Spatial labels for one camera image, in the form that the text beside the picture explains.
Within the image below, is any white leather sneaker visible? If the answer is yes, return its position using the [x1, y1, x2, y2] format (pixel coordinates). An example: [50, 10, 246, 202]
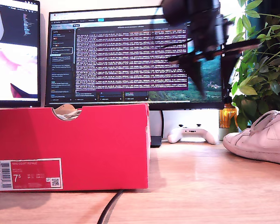
[222, 110, 280, 167]
[55, 109, 83, 121]

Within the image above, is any red cardboard shoebox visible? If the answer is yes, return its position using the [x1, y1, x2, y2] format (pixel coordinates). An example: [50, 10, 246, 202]
[0, 103, 152, 193]

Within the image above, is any green leafy houseplant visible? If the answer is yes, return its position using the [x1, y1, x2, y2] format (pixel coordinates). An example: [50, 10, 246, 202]
[224, 0, 280, 131]

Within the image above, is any amber pump bottle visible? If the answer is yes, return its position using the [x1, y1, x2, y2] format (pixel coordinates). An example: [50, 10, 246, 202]
[219, 97, 238, 129]

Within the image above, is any white game controller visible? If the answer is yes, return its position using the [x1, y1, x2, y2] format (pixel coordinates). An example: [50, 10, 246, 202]
[167, 124, 219, 145]

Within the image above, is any monitor stand with black base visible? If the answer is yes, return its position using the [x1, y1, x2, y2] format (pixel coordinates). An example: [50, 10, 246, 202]
[150, 110, 164, 148]

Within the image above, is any small white plant pot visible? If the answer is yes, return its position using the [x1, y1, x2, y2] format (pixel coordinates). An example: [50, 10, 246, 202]
[218, 127, 227, 141]

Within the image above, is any wide black monitor with terminal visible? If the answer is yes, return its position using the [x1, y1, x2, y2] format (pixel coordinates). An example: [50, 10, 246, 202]
[44, 6, 225, 110]

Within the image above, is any black cable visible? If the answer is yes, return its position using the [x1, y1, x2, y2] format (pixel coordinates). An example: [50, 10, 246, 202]
[97, 189, 125, 224]

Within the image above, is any black monitor with camera feeds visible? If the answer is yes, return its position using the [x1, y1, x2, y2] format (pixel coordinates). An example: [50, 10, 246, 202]
[0, 0, 42, 108]

